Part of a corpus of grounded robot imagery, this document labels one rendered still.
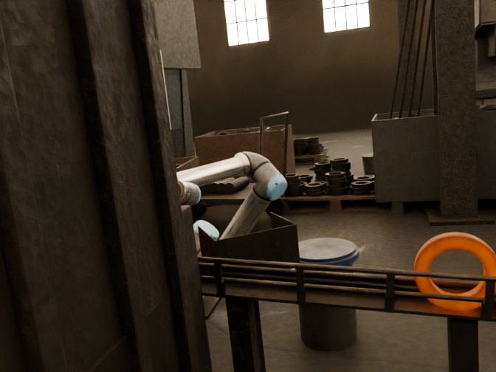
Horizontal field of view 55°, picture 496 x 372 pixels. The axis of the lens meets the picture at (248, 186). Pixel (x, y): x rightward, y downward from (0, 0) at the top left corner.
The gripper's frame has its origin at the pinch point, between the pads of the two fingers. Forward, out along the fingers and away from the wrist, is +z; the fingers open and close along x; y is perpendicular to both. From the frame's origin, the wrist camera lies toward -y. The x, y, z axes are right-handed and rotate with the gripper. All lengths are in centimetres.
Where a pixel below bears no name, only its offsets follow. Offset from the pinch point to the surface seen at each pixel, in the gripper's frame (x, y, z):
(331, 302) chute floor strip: 60, -31, 19
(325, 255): 48, -24, -65
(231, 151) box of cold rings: -89, 76, -360
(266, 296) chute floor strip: 44, -30, 20
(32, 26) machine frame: 29, 16, 86
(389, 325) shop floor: 72, -60, -98
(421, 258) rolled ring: 81, -21, 21
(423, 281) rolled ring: 81, -26, 20
